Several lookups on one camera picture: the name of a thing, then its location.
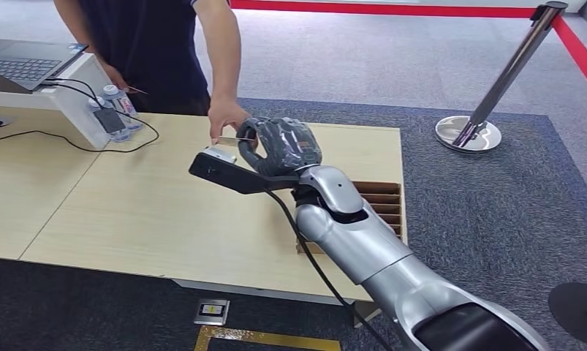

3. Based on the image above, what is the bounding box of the person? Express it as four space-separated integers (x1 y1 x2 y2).
53 0 251 145

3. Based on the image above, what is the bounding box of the grey open laptop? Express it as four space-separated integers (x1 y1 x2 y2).
0 37 88 92

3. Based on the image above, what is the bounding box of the person's left hand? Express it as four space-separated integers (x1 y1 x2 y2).
207 96 251 146

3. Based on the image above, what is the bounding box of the chrome stanchion base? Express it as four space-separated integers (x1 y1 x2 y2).
434 115 503 154

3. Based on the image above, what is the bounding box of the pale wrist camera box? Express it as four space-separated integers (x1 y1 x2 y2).
202 146 238 165

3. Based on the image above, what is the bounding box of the black round floor disc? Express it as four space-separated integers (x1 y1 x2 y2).
548 282 587 350

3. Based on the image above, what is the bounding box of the black power adapter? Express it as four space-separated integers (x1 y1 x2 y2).
92 106 127 135

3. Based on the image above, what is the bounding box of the dark blue floor rug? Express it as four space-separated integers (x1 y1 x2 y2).
0 97 587 351

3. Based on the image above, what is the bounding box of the metal floor outlet box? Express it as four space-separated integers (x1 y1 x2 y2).
193 298 231 327

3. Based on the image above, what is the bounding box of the short red barrier belt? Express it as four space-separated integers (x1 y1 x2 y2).
550 15 587 104

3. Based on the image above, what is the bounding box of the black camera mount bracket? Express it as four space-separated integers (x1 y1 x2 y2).
188 151 302 196

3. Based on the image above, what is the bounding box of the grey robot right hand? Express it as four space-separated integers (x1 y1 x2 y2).
235 116 324 178

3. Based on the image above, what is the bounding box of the thin handed card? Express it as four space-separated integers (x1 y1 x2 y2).
216 136 257 148

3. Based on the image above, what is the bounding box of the long black power cable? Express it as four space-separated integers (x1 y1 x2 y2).
0 109 160 154

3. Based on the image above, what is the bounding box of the long red barrier belt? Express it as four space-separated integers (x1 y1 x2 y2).
230 0 537 20

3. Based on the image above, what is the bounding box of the white desk riser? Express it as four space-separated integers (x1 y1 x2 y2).
0 52 129 150

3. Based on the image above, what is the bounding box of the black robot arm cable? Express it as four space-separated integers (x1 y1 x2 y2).
262 189 397 351

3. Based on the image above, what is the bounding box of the brown cardboard divider box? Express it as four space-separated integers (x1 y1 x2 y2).
295 180 404 256

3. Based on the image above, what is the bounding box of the person's right hand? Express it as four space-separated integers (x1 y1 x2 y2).
98 61 129 92

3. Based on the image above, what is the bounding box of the short black laptop cable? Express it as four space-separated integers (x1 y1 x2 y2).
45 76 105 113

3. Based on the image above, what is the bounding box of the chrome stanchion post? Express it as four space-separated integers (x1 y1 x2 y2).
451 1 569 148

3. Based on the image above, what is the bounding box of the clear plastic water bottle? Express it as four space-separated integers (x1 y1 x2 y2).
102 84 144 132
87 96 132 143

